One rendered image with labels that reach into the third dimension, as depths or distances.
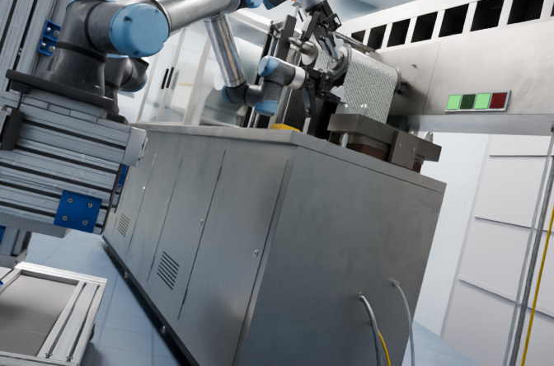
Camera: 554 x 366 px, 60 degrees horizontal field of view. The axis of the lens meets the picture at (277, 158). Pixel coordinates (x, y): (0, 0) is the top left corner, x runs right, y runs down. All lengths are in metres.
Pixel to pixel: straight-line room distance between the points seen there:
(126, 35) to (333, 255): 0.88
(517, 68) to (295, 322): 1.06
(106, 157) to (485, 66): 1.27
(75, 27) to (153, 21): 0.19
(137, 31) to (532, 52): 1.19
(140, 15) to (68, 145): 0.34
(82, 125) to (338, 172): 0.75
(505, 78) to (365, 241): 0.70
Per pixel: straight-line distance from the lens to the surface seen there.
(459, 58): 1.92
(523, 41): 1.78
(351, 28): 2.56
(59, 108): 1.21
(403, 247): 1.71
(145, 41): 1.13
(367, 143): 1.64
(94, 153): 1.19
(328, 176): 1.48
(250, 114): 2.14
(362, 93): 1.87
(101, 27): 1.16
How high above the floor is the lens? 0.72
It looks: 3 degrees up
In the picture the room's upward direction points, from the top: 15 degrees clockwise
